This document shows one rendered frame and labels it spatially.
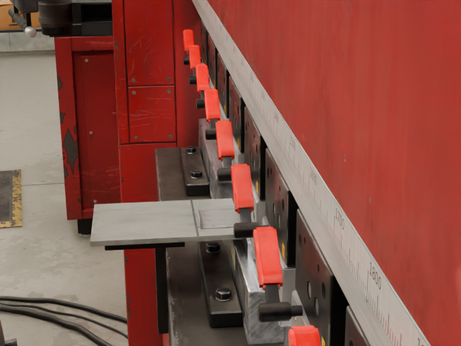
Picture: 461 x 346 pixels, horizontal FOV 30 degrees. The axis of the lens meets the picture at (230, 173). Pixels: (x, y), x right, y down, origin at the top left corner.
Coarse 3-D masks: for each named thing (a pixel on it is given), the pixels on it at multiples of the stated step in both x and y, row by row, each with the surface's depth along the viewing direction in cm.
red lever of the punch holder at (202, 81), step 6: (198, 66) 159; (204, 66) 159; (198, 72) 158; (204, 72) 158; (198, 78) 157; (204, 78) 157; (198, 84) 157; (204, 84) 157; (198, 90) 156; (198, 102) 154; (204, 102) 155; (198, 108) 155; (204, 108) 155
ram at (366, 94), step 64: (192, 0) 223; (256, 0) 105; (320, 0) 69; (384, 0) 51; (448, 0) 41; (256, 64) 107; (320, 64) 70; (384, 64) 52; (448, 64) 41; (320, 128) 71; (384, 128) 52; (448, 128) 41; (384, 192) 53; (448, 192) 42; (384, 256) 53; (448, 256) 42; (448, 320) 42
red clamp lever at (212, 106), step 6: (204, 90) 141; (210, 90) 140; (216, 90) 141; (204, 96) 140; (210, 96) 139; (216, 96) 139; (210, 102) 139; (216, 102) 139; (210, 108) 138; (216, 108) 138; (210, 114) 138; (216, 114) 138; (210, 120) 137; (216, 120) 137; (210, 126) 138; (210, 132) 136; (210, 138) 136; (216, 138) 136
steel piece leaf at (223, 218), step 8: (200, 216) 151; (208, 216) 156; (216, 216) 156; (224, 216) 156; (232, 216) 156; (200, 224) 151; (208, 224) 152; (216, 224) 152; (224, 224) 152; (232, 224) 152
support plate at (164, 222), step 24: (96, 216) 157; (120, 216) 157; (144, 216) 157; (168, 216) 157; (192, 216) 157; (96, 240) 147; (120, 240) 147; (144, 240) 147; (168, 240) 148; (192, 240) 148
